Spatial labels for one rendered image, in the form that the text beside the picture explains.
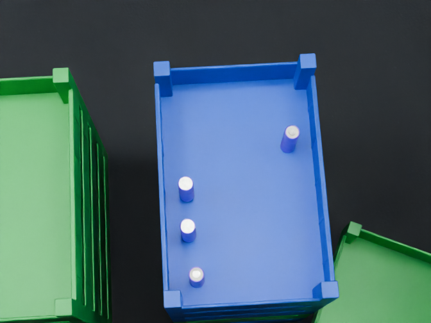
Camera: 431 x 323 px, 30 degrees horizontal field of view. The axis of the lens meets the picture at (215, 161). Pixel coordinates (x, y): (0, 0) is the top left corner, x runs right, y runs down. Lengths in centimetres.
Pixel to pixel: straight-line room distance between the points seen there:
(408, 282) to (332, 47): 43
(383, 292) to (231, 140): 44
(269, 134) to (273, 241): 14
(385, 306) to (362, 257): 9
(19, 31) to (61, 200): 52
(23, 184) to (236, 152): 28
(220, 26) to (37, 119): 49
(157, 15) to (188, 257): 58
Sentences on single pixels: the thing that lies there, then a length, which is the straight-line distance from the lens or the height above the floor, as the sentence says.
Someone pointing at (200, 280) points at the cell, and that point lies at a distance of 94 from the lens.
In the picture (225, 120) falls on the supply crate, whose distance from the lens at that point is 105.
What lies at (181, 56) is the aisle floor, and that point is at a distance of 143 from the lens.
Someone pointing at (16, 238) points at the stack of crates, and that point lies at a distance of 104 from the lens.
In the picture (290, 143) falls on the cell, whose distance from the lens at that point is 100.
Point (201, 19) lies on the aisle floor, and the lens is 146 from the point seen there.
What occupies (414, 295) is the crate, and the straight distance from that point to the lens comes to 137.
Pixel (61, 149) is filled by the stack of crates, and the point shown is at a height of 32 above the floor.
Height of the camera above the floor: 132
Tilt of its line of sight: 75 degrees down
